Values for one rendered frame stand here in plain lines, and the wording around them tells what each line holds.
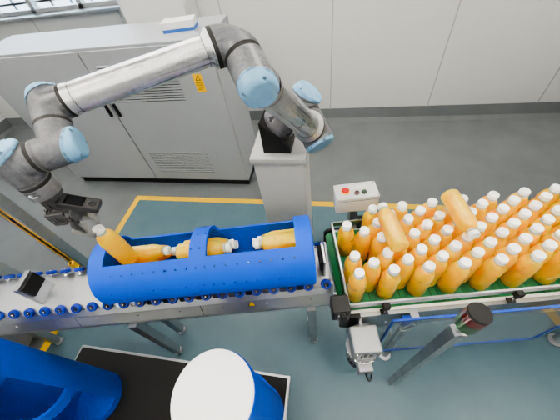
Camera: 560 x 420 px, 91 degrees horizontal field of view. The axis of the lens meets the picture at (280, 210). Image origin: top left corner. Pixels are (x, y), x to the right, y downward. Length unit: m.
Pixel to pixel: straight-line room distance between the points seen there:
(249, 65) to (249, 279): 0.71
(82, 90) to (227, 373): 0.97
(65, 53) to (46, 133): 2.01
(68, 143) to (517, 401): 2.48
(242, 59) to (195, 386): 1.03
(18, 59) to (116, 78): 2.35
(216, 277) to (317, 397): 1.24
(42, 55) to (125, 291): 2.26
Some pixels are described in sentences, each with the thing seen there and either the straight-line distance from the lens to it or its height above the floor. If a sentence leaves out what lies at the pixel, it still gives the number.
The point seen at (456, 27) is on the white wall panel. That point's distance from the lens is 3.62.
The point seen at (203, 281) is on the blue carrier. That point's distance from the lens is 1.10.
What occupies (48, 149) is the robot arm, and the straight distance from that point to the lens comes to 0.94.
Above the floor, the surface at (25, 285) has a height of 1.07.
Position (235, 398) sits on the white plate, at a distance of 1.08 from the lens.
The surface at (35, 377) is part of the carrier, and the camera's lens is 1.76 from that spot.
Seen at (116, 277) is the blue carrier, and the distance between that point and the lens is 1.24.
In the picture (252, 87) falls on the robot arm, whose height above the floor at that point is 1.72.
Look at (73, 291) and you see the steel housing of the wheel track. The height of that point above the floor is 0.93.
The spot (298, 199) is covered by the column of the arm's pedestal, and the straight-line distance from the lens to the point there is 1.77.
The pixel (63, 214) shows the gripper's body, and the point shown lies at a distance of 1.09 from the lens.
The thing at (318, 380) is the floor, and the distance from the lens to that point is 2.09.
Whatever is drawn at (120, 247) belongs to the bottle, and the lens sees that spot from 1.21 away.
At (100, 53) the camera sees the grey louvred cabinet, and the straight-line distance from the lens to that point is 2.73.
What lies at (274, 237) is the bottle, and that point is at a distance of 1.06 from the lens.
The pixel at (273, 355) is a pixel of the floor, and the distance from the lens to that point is 2.14.
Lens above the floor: 2.08
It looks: 50 degrees down
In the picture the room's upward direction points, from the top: 11 degrees counter-clockwise
